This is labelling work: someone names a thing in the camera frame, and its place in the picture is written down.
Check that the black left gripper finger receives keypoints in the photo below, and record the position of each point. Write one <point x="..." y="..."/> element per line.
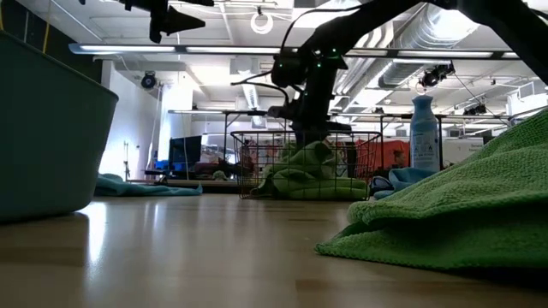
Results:
<point x="180" y="20"/>

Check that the blue microfiber towel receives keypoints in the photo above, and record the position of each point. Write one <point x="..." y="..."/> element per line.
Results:
<point x="411" y="176"/>
<point x="141" y="189"/>

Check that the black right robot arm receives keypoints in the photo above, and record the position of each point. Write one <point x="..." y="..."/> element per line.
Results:
<point x="385" y="21"/>

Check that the long led light bar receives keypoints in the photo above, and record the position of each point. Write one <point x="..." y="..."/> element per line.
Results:
<point x="128" y="48"/>

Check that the colourful patterned panel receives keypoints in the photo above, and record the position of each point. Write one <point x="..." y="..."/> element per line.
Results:
<point x="261" y="154"/>

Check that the orange fabric panel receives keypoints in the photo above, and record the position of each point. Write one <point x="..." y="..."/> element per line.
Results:
<point x="377" y="149"/>

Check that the person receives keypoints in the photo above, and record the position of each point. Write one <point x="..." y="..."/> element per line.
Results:
<point x="400" y="159"/>

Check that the light blue spray bottle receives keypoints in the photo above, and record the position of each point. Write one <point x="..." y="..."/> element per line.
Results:
<point x="424" y="128"/>

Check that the black computer monitor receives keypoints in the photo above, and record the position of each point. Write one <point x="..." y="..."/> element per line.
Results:
<point x="184" y="152"/>

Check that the white sign board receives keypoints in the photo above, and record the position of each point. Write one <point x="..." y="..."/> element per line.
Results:
<point x="462" y="149"/>

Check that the teal plastic bin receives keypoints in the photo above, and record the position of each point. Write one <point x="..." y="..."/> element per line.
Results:
<point x="51" y="137"/>

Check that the clear plastic bin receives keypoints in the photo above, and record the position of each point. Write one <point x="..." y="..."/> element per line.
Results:
<point x="531" y="112"/>

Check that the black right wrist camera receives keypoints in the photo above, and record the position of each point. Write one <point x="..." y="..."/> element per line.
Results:
<point x="284" y="112"/>

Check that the black background station frame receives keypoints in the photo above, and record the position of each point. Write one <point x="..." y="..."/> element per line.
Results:
<point x="257" y="113"/>

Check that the black table rail frame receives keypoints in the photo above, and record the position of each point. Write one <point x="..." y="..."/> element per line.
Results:
<point x="218" y="190"/>

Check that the silver ceiling duct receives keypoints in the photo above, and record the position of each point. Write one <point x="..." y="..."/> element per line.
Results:
<point x="428" y="47"/>

